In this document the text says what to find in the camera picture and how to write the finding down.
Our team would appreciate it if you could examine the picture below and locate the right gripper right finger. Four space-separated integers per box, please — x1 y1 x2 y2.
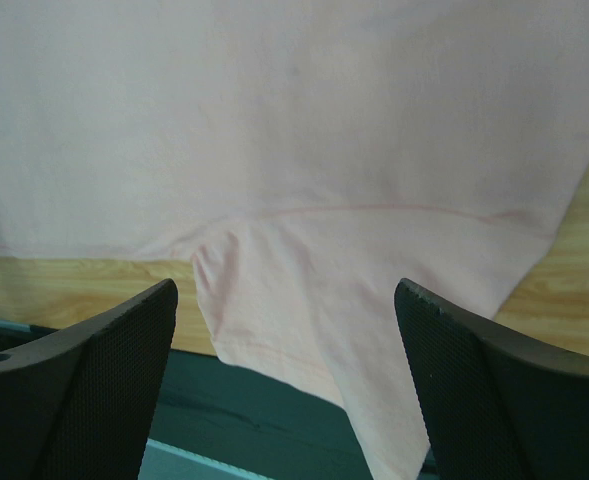
394 279 589 479

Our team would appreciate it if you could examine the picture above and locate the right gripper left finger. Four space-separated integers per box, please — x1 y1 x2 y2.
0 279 178 479

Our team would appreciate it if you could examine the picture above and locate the pink t-shirt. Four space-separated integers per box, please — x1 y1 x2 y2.
0 1 589 479

